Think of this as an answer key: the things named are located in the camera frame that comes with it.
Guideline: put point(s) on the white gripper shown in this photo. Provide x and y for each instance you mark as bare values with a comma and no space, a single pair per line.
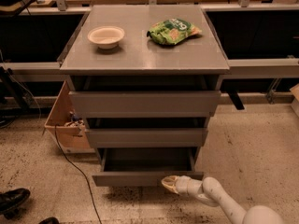
184,184

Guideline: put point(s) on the grey bottom drawer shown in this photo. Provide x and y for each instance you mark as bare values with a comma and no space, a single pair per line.
144,167

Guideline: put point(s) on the grey drawer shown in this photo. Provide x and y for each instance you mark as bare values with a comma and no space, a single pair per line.
146,132
143,96
144,167

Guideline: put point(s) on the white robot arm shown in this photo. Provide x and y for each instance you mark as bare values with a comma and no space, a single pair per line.
210,192

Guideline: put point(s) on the grey middle drawer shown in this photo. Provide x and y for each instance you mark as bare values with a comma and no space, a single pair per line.
146,132

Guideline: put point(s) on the grey drawer cabinet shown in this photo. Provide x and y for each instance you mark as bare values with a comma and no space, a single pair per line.
139,55

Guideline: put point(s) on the grey top drawer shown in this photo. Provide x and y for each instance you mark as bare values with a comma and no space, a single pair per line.
143,96

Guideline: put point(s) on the wooden box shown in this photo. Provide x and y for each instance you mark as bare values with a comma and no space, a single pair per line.
70,135

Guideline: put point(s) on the black shoe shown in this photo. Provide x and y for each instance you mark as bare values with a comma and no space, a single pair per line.
50,220
11,201

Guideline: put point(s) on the green chip bag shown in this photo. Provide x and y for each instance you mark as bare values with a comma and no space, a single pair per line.
172,31

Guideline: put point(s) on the white bowl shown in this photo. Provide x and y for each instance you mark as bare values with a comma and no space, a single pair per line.
106,37

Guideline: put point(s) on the grey metal railing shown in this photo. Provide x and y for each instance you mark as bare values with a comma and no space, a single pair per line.
239,69

